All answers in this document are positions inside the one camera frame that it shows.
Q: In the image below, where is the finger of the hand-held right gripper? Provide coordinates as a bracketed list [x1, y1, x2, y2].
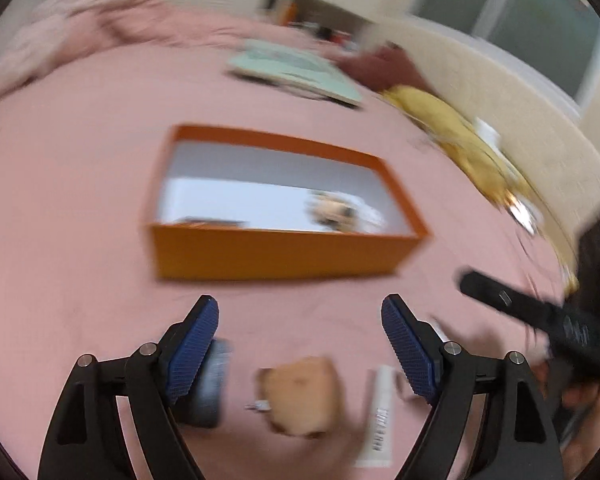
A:
[459, 270, 572, 337]

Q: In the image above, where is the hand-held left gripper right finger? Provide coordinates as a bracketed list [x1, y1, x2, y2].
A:
[381, 294, 566, 480]

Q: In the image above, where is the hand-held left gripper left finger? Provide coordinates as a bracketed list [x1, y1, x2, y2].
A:
[37, 295, 221, 480]

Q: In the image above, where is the grey round container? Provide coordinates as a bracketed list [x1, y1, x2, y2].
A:
[172, 339, 232, 428]

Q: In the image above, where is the orange cardboard box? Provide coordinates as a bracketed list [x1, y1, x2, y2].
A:
[147, 124, 430, 282]

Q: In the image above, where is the person's right hand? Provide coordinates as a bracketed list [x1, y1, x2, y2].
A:
[560, 384, 600, 467]

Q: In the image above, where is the white tube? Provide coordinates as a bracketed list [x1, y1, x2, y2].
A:
[355, 366, 398, 468]

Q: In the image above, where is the beige square item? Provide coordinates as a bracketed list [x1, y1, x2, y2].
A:
[257, 357, 342, 437]

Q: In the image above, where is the dark flat item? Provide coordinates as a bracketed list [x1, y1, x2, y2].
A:
[176, 217, 246, 228]

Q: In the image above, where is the brown patterned item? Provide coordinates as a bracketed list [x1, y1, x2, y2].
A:
[307, 189, 385, 233]

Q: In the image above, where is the white paper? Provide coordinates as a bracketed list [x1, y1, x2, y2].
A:
[474, 117, 502, 148]

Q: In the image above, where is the yellow cloth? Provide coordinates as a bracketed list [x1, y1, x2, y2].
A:
[384, 85, 541, 211]

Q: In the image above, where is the cream padded headboard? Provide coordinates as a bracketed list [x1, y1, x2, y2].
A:
[365, 16, 600, 261]

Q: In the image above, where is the pink bed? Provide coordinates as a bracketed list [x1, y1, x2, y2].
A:
[0, 10, 581, 480]

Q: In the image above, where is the maroon pillow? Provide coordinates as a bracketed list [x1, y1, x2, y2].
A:
[336, 44, 433, 93]

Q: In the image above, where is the pale green board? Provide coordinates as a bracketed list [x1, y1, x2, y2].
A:
[227, 39, 363, 108]

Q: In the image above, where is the crumpled pink blanket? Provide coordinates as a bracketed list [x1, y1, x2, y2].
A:
[0, 0, 191, 106]

